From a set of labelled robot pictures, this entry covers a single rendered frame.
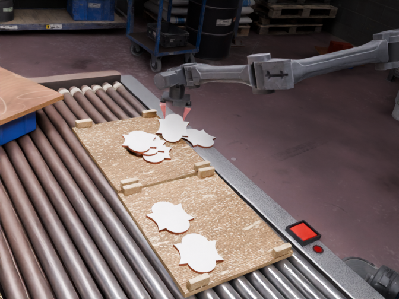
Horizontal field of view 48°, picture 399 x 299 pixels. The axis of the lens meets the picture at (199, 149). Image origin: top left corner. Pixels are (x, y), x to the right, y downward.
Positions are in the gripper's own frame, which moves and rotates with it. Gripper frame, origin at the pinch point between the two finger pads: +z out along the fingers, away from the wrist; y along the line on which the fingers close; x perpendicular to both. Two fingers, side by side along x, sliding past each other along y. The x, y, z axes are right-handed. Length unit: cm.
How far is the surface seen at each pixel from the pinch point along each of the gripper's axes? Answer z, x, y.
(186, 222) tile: 5, -54, 6
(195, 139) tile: 6.2, -4.1, 8.7
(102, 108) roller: 5.9, 13.2, -29.3
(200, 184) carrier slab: 5.5, -34.0, 10.4
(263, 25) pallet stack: 80, 468, 117
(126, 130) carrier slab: 4.5, -5.6, -17.3
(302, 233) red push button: 7, -52, 41
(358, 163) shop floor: 99, 149, 155
